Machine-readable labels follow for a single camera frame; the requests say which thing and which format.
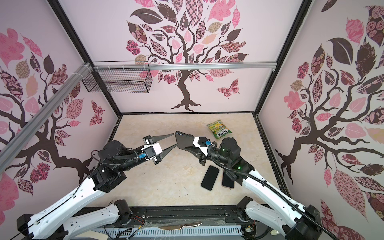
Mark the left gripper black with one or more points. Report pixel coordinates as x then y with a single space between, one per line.
153 139

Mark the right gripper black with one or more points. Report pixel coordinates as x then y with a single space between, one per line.
199 155

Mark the black phone case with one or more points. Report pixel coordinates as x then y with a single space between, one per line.
184 139

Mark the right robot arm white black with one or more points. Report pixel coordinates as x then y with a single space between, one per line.
288 217

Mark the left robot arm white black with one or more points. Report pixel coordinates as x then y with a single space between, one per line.
60 222

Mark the black phone middle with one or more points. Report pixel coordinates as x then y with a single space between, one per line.
210 177

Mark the black phone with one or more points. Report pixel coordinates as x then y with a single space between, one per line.
227 182
210 177

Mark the black phone right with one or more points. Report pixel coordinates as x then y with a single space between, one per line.
227 182

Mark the green snack packet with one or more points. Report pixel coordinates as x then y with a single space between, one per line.
219 129

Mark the white peeler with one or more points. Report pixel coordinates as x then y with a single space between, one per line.
274 232

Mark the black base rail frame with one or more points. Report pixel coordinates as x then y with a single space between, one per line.
186 213

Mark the black wire basket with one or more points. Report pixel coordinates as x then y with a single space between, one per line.
119 77

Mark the white slotted cable duct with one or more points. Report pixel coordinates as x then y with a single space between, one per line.
195 233

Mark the aluminium rail left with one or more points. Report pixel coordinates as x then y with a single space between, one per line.
12 149

